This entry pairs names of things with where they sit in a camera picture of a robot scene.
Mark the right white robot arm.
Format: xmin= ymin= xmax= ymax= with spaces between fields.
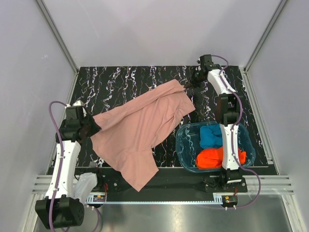
xmin=184 ymin=54 xmax=243 ymax=192

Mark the pink t shirt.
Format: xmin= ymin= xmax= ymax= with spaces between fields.
xmin=91 ymin=79 xmax=195 ymax=191

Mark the left small control board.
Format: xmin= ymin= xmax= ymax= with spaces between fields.
xmin=93 ymin=195 xmax=106 ymax=202

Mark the blue t shirt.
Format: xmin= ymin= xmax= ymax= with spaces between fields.
xmin=199 ymin=124 xmax=223 ymax=149

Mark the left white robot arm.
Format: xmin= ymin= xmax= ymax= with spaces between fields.
xmin=35 ymin=100 xmax=104 ymax=232

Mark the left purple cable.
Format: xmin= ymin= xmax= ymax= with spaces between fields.
xmin=48 ymin=101 xmax=101 ymax=232

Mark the right small control board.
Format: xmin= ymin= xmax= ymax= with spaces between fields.
xmin=224 ymin=195 xmax=238 ymax=204

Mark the aluminium corner post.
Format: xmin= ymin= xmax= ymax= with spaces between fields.
xmin=243 ymin=0 xmax=289 ymax=73
xmin=35 ymin=0 xmax=79 ymax=74

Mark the purple cable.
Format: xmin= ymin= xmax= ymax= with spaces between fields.
xmin=48 ymin=101 xmax=101 ymax=232
xmin=213 ymin=55 xmax=262 ymax=209

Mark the small control board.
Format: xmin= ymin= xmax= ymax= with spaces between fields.
xmin=224 ymin=195 xmax=238 ymax=204
xmin=93 ymin=195 xmax=106 ymax=202

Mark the left aluminium corner post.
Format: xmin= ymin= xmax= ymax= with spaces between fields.
xmin=35 ymin=0 xmax=79 ymax=74

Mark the blue transparent plastic bin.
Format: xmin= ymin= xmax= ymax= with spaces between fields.
xmin=176 ymin=121 xmax=256 ymax=173

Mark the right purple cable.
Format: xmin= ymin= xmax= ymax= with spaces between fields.
xmin=213 ymin=55 xmax=262 ymax=209

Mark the orange t shirt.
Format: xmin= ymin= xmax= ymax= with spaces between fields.
xmin=195 ymin=145 xmax=247 ymax=170

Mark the right aluminium corner post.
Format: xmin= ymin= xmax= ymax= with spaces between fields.
xmin=243 ymin=0 xmax=289 ymax=73

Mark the aluminium frame rail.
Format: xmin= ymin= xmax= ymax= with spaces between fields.
xmin=32 ymin=175 xmax=294 ymax=195

